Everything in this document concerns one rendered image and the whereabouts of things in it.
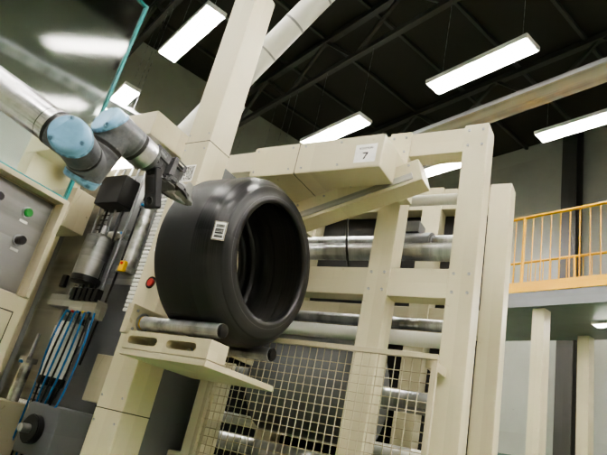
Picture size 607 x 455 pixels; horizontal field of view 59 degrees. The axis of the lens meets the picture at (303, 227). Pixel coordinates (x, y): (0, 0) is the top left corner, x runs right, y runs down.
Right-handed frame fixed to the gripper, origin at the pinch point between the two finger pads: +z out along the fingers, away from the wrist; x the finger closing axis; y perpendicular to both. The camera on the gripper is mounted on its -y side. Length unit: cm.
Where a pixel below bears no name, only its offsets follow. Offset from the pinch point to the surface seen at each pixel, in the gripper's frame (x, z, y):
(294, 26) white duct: 27, 39, 136
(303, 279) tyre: -12, 53, 3
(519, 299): 14, 580, 253
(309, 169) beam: -5, 45, 48
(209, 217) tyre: -5.7, 4.7, -1.6
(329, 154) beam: -13, 44, 54
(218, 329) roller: -10.4, 20.9, -30.8
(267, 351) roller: -10, 49, -27
